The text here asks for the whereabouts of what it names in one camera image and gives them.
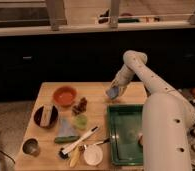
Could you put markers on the metal spoon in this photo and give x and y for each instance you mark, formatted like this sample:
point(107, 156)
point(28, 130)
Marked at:
point(83, 147)

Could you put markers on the green plastic tray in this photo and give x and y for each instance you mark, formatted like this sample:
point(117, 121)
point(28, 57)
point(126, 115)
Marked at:
point(124, 124)

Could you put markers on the white black dish brush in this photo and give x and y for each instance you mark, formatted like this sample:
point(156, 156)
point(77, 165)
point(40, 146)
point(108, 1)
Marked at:
point(63, 153)

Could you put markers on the orange round object in tray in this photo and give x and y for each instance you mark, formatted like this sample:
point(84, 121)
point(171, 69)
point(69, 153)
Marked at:
point(140, 139)

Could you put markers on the metal cup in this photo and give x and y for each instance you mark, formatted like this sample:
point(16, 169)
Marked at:
point(31, 147)

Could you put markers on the blue sponge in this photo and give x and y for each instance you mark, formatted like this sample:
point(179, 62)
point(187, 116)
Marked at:
point(113, 92)

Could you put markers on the yellow banana toy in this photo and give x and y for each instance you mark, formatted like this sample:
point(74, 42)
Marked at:
point(74, 157)

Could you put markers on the beige block on plate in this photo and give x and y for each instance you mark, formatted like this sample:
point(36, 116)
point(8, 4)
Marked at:
point(46, 116)

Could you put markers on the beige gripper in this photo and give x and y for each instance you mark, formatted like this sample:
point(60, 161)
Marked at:
point(120, 81)

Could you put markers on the green plastic cup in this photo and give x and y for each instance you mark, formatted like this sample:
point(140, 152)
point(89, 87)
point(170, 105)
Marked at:
point(80, 121)

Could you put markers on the orange bowl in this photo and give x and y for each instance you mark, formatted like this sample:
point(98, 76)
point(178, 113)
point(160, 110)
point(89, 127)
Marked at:
point(64, 96)

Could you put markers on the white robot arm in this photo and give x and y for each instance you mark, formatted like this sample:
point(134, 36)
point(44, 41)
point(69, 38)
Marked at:
point(166, 116)

